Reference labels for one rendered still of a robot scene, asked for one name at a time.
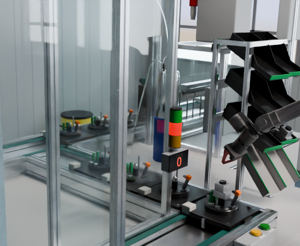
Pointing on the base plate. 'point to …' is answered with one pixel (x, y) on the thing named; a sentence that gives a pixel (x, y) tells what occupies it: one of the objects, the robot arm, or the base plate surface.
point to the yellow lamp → (174, 141)
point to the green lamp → (175, 116)
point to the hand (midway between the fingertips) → (223, 161)
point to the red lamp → (175, 129)
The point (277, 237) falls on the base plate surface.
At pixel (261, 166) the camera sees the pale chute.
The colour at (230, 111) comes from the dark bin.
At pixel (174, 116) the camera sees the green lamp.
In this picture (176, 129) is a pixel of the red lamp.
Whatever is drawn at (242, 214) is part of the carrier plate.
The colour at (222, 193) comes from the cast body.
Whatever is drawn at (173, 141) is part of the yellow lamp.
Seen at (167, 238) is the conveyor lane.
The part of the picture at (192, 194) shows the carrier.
